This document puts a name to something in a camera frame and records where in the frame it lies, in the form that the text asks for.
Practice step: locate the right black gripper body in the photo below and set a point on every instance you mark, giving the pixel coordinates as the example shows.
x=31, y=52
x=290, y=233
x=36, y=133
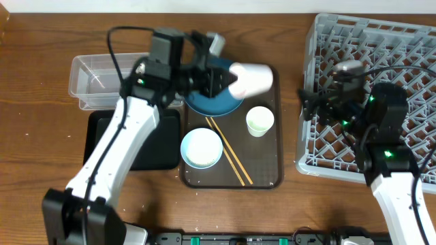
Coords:
x=345, y=112

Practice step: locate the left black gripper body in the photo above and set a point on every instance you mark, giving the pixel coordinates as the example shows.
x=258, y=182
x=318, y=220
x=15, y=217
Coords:
x=188, y=82

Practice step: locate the dark blue plate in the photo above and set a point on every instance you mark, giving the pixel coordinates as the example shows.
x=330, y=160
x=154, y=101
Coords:
x=219, y=105

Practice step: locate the pink-tinted white cup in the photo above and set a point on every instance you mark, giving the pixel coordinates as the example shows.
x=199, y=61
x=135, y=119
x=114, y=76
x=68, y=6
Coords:
x=252, y=80

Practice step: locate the green-tinted white cup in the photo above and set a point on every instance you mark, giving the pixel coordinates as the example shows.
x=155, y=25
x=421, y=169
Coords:
x=259, y=120

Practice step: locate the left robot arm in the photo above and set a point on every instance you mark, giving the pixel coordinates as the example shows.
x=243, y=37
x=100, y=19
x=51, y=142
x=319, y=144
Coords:
x=178, y=64

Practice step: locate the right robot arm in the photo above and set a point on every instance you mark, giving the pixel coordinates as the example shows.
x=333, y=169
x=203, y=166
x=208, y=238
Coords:
x=389, y=166

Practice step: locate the grey dishwasher rack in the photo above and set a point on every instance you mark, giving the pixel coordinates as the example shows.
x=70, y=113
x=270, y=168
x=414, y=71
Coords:
x=402, y=49

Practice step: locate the right wooden chopstick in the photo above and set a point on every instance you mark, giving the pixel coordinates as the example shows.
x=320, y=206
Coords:
x=232, y=151

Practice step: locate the light blue bowl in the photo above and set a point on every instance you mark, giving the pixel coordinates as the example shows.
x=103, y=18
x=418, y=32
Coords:
x=201, y=148

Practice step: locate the brown serving tray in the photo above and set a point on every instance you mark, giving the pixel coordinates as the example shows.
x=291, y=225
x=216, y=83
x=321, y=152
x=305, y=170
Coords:
x=262, y=157

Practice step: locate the black plastic tray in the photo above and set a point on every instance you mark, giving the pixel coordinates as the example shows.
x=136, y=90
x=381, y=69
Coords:
x=160, y=151

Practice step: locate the clear plastic bin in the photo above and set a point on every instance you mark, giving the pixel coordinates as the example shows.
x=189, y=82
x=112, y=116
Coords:
x=94, y=82

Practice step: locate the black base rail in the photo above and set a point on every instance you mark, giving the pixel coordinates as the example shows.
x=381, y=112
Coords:
x=213, y=239

